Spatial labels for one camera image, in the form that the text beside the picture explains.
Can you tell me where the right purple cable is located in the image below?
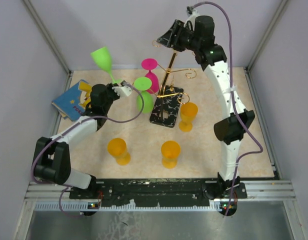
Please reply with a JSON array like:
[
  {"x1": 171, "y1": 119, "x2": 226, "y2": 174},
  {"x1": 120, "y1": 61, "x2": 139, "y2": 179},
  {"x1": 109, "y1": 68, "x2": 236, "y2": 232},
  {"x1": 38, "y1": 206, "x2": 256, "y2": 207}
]
[{"x1": 188, "y1": 1, "x2": 264, "y2": 217}]

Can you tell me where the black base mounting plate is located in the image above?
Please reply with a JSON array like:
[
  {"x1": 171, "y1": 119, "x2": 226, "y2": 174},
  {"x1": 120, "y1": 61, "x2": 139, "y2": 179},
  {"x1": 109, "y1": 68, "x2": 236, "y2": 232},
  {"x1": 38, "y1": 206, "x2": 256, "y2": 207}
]
[{"x1": 69, "y1": 178, "x2": 247, "y2": 208}]

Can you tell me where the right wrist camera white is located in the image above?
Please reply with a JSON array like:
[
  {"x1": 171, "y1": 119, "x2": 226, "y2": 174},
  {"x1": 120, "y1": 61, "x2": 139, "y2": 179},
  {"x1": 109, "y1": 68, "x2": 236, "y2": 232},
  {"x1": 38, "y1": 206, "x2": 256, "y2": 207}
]
[{"x1": 185, "y1": 6, "x2": 200, "y2": 27}]

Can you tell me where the green wine glass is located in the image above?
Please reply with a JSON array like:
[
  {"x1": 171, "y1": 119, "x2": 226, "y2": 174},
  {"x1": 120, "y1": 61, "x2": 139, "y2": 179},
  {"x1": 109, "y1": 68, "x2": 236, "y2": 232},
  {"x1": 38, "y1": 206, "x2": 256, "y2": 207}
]
[
  {"x1": 133, "y1": 76, "x2": 154, "y2": 114},
  {"x1": 90, "y1": 46, "x2": 121, "y2": 85}
]

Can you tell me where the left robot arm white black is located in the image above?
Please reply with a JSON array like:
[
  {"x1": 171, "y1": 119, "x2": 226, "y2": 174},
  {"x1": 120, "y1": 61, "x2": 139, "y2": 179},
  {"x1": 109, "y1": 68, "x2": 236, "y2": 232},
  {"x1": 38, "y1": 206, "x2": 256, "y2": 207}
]
[{"x1": 31, "y1": 81, "x2": 132, "y2": 199}]

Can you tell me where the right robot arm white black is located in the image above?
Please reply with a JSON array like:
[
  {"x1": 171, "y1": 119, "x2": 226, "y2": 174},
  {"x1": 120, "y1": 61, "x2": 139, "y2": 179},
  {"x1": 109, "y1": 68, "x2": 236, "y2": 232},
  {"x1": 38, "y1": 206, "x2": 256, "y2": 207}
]
[{"x1": 157, "y1": 15, "x2": 255, "y2": 198}]

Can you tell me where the orange wine glass front middle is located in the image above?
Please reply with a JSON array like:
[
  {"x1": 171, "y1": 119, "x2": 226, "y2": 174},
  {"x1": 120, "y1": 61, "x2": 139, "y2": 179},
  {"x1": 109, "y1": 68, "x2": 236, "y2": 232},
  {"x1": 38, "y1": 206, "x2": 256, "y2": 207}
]
[{"x1": 161, "y1": 140, "x2": 181, "y2": 169}]

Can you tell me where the orange wine glass right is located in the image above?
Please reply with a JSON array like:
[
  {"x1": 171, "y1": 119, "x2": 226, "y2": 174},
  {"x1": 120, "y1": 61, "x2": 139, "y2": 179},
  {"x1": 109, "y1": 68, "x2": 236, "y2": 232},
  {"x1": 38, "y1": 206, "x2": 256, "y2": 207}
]
[{"x1": 178, "y1": 102, "x2": 198, "y2": 132}]

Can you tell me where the pink wine glass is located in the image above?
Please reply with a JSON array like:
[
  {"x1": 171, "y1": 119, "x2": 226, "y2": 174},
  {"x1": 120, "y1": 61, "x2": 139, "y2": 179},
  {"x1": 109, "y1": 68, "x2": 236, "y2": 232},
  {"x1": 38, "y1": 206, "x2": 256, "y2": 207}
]
[{"x1": 141, "y1": 58, "x2": 160, "y2": 94}]

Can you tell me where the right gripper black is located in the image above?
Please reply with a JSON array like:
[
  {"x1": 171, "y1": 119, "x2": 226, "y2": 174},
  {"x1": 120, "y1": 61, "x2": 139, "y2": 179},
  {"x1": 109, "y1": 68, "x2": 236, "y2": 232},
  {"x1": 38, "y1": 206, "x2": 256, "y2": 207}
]
[{"x1": 156, "y1": 20, "x2": 200, "y2": 53}]

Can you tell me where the orange wine glass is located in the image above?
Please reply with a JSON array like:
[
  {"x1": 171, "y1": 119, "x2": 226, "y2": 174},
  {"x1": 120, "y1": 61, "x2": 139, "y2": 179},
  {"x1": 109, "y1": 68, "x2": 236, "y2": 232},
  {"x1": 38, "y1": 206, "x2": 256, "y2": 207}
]
[
  {"x1": 178, "y1": 102, "x2": 198, "y2": 132},
  {"x1": 107, "y1": 138, "x2": 131, "y2": 166},
  {"x1": 161, "y1": 140, "x2": 181, "y2": 169}
]

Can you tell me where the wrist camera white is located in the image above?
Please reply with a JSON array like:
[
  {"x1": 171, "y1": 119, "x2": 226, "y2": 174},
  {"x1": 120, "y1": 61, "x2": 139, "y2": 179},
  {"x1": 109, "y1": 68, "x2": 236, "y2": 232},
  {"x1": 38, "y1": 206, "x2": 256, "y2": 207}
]
[
  {"x1": 112, "y1": 80, "x2": 132, "y2": 98},
  {"x1": 185, "y1": 6, "x2": 200, "y2": 27}
]

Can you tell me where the orange wine glass front left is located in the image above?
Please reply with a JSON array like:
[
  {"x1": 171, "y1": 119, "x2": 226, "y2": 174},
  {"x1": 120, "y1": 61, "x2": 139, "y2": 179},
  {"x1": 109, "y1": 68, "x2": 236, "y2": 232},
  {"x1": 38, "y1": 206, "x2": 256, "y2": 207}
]
[{"x1": 107, "y1": 138, "x2": 131, "y2": 166}]

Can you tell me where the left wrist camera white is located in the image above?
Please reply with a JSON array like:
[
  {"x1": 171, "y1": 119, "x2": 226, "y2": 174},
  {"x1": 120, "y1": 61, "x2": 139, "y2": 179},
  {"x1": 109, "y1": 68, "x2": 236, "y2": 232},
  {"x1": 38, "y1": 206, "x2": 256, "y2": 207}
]
[{"x1": 112, "y1": 80, "x2": 132, "y2": 98}]

